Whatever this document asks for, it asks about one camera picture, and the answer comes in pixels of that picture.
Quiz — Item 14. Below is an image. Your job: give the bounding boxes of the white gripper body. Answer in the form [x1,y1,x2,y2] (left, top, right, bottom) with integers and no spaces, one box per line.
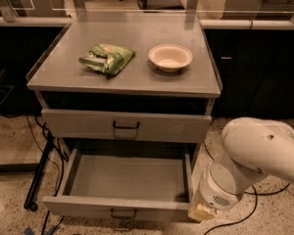
[199,162,243,211]

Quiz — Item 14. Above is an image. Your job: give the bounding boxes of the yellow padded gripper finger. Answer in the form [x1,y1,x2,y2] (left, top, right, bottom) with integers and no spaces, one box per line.
[188,193,217,222]

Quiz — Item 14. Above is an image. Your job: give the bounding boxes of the grey drawer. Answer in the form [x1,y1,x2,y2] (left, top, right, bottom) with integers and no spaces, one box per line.
[42,150,193,222]
[42,109,212,143]

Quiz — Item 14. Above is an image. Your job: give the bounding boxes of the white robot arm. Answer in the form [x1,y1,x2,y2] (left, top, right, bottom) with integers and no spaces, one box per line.
[188,117,294,221]

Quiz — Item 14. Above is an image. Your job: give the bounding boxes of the grey drawer cabinet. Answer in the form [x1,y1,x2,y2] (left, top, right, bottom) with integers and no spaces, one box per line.
[25,11,223,168]

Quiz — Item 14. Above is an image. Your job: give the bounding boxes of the grey top drawer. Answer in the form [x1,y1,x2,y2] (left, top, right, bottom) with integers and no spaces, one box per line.
[42,109,212,143]

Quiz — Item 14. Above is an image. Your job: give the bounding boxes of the white paper bowl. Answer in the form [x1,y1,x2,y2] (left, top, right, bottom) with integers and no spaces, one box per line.
[148,44,193,72]

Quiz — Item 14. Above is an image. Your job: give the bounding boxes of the green snack bag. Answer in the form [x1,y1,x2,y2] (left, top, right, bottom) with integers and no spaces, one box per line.
[78,44,136,75]

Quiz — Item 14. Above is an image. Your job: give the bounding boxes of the black floor cable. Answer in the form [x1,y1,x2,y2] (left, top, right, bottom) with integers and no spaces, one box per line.
[202,140,291,235]

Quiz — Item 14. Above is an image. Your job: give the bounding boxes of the black table leg frame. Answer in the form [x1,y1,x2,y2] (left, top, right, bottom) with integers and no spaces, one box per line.
[0,133,54,212]

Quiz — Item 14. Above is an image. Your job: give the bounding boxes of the black cables at left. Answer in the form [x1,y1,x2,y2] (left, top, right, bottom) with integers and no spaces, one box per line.
[24,115,70,235]

